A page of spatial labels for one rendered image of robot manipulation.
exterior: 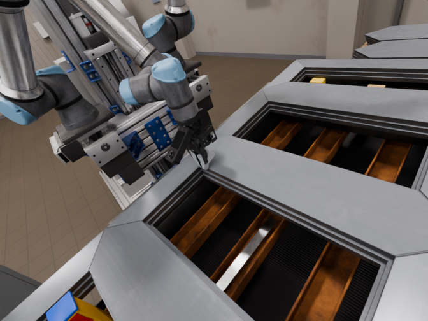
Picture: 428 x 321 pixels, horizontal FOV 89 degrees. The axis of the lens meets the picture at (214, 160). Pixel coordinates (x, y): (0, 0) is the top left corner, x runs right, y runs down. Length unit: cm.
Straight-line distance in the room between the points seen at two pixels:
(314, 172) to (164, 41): 86
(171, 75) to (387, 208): 58
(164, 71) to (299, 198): 46
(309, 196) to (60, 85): 94
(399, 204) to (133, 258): 65
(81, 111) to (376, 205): 103
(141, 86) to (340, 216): 58
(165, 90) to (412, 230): 62
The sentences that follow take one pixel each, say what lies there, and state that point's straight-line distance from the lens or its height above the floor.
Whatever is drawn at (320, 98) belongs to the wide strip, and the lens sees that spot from 99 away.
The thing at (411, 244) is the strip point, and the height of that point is 86.
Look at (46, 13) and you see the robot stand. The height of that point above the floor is 141.
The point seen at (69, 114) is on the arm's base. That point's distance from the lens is 106.
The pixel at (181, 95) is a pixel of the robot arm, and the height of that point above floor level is 114.
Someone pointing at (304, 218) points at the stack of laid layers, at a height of 85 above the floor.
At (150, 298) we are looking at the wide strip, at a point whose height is 86.
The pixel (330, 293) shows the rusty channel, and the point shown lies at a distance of 71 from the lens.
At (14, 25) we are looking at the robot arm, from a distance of 80.
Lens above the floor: 135
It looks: 40 degrees down
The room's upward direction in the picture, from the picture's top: 22 degrees counter-clockwise
